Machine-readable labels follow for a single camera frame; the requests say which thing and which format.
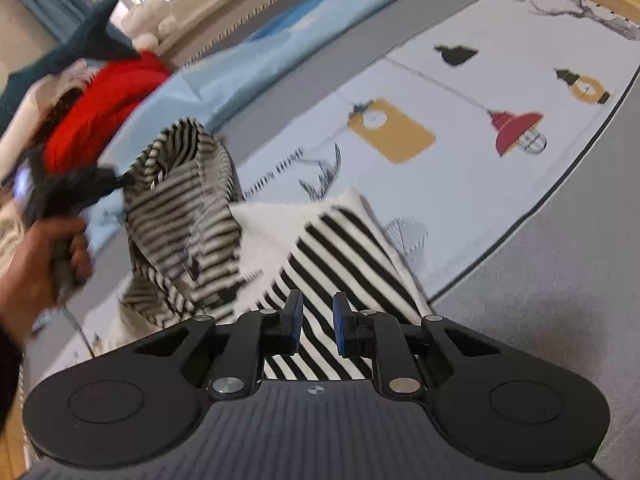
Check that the white plush toy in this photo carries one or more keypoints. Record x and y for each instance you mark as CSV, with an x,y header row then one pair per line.
x,y
150,22

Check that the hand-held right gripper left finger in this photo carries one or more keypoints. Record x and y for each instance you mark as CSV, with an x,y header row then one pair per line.
x,y
298,322

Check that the white folded quilt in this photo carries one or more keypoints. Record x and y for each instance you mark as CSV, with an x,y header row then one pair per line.
x,y
37,105

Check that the dark teal shark plush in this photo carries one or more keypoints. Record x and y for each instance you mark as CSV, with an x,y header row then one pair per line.
x,y
85,40

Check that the red blanket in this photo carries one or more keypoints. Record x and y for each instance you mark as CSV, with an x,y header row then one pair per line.
x,y
110,100

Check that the light blue quilt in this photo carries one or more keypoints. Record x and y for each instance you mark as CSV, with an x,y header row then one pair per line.
x,y
310,65

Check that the bright blue cloth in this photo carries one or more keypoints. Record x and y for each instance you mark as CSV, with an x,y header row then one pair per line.
x,y
290,25

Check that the person's left hand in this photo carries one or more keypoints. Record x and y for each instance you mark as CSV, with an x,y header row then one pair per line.
x,y
30,270

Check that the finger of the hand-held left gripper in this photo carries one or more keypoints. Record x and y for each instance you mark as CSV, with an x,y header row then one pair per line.
x,y
112,180

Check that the striped hooded sweater white vest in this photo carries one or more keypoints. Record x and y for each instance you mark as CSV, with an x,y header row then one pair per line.
x,y
185,210

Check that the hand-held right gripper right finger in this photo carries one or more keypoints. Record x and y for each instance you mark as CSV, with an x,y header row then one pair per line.
x,y
340,327

